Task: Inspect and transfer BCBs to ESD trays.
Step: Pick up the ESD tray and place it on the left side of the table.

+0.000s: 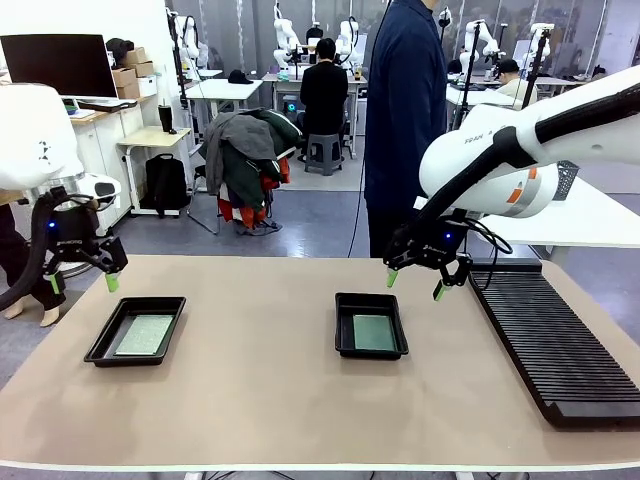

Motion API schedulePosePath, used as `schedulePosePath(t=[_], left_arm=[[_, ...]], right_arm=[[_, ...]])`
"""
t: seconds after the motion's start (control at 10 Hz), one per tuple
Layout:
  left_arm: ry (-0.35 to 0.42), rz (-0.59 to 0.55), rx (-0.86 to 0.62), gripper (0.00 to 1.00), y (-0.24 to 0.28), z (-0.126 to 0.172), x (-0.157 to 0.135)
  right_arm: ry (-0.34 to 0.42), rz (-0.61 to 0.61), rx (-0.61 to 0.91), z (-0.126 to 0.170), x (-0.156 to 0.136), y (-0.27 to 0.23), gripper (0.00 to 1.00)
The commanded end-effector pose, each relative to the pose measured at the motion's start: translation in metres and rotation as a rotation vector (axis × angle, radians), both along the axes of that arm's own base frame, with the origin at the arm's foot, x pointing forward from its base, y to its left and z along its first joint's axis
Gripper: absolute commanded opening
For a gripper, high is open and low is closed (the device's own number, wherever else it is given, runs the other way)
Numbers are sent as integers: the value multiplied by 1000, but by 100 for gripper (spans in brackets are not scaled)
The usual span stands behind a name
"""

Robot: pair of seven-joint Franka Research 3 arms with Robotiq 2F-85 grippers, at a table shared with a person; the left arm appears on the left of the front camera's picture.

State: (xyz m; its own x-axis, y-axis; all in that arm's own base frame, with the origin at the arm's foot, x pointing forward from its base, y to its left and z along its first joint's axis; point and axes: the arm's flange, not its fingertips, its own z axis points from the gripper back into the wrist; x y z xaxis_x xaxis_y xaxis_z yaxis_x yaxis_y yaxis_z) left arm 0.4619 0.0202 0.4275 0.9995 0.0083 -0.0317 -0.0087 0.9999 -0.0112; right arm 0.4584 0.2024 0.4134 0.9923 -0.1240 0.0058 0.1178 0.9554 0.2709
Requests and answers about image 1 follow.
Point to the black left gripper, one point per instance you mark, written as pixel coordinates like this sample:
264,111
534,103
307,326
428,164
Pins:
72,230

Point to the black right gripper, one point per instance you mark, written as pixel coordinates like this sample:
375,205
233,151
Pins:
435,245

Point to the black ESD tray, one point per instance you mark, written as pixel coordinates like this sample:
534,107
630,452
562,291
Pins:
112,330
345,325

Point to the green circuit board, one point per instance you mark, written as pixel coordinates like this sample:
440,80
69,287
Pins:
375,332
145,335

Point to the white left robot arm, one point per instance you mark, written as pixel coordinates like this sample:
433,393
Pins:
30,135

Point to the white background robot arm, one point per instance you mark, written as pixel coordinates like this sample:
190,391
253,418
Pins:
285,35
540,40
477,45
347,42
189,45

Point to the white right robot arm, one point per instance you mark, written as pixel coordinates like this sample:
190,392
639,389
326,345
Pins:
450,165

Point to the person in black trousers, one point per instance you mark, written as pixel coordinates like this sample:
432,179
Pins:
50,317

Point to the black backpack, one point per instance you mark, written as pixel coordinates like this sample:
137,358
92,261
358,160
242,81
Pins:
165,182

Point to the white cabinet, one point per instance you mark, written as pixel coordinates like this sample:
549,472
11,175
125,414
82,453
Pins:
107,150

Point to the black slotted board rack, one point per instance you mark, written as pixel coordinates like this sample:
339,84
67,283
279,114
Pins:
550,350

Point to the grey plastic stool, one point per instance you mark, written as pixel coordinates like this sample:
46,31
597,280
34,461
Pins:
324,152

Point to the wood-top rolling table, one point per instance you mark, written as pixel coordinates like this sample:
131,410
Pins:
155,136

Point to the white rounded table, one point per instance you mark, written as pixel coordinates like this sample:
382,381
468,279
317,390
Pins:
575,225

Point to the red garment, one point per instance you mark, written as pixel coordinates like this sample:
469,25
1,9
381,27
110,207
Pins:
248,216

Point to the black keyboard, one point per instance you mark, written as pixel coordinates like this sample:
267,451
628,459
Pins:
107,104

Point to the black tumbler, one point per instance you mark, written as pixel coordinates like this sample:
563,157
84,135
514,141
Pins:
165,119

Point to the grey plastic basket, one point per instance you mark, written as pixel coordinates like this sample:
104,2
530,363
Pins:
567,180

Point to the person in navy jacket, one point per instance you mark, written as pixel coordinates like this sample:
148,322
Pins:
405,100

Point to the dark green jacket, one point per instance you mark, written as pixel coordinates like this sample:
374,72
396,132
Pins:
245,180

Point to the white desk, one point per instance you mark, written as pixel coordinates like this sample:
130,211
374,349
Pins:
225,92
480,97

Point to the white box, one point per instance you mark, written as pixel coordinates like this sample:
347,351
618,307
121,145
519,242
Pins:
148,86

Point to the grey jacket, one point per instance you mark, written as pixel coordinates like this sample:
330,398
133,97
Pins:
240,135

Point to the seated person in black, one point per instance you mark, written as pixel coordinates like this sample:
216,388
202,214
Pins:
325,90

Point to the black computer monitor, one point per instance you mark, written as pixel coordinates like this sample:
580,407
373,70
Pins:
60,65

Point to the computer tower with lit fan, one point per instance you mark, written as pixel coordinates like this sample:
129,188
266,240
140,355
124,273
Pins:
289,106

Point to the black tripod pole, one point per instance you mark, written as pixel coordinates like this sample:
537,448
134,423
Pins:
471,70
533,80
177,60

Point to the grey desk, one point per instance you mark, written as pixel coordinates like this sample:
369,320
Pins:
287,92

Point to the black cap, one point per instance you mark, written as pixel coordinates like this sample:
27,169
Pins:
241,77

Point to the metal frame chair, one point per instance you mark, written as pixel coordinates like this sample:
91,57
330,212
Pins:
199,173

